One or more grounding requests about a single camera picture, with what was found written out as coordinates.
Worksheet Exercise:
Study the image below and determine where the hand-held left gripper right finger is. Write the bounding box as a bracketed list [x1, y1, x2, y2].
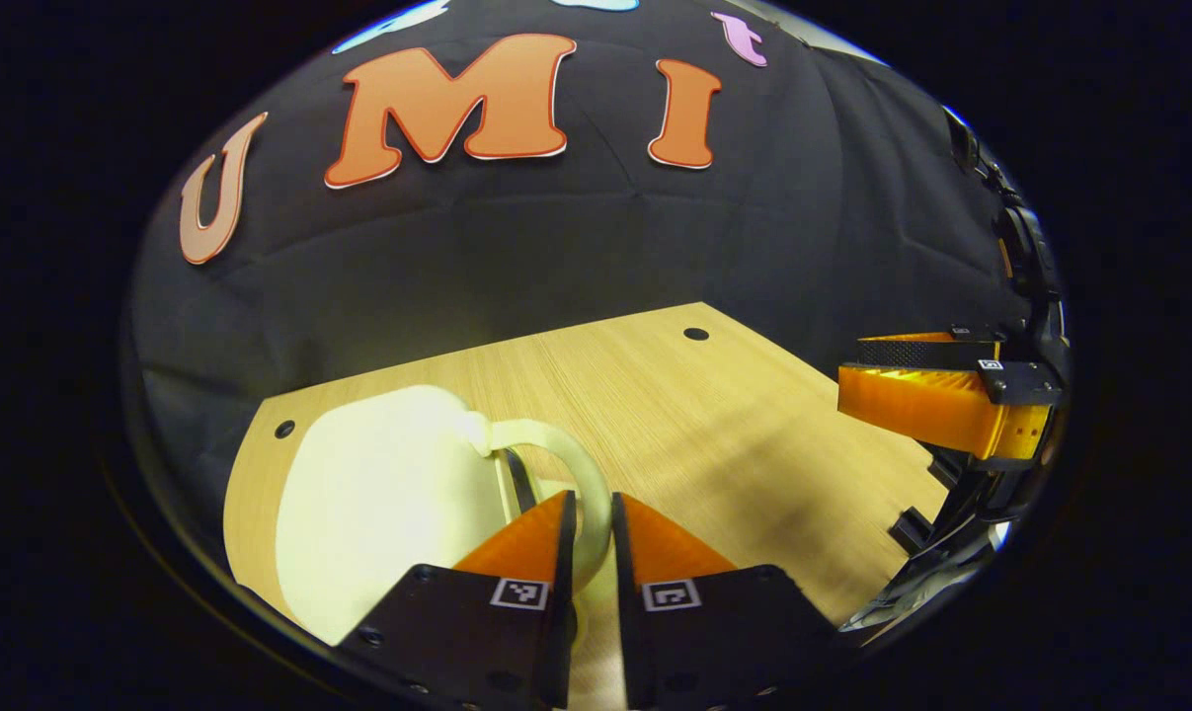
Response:
[609, 493, 854, 711]

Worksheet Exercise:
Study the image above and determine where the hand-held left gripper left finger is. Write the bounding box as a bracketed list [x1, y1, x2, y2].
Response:
[343, 490, 580, 711]

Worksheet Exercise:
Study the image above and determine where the pale yellow suitcase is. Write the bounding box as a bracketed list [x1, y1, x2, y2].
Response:
[275, 384, 617, 649]

